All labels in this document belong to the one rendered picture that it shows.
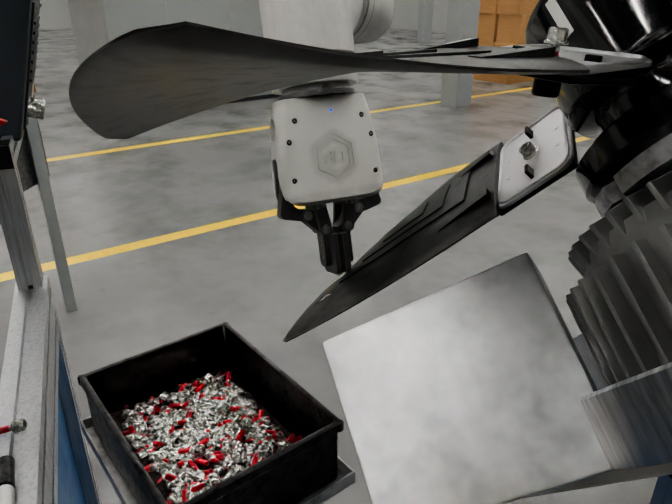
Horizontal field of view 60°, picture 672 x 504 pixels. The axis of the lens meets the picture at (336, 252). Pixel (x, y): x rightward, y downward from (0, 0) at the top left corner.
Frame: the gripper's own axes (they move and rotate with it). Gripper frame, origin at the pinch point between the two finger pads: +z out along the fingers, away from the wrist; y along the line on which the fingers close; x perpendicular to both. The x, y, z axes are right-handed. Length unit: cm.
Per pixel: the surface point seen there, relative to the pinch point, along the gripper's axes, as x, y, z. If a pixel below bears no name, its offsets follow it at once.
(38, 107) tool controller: 35.9, -26.2, -21.0
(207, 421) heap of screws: 2.9, -14.8, 14.9
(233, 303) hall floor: 188, 24, 45
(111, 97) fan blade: -26.2, -19.5, -12.9
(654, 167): -30.4, 7.3, -6.4
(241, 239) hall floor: 251, 45, 26
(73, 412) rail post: 40, -30, 23
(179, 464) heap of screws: -1.5, -18.3, 16.3
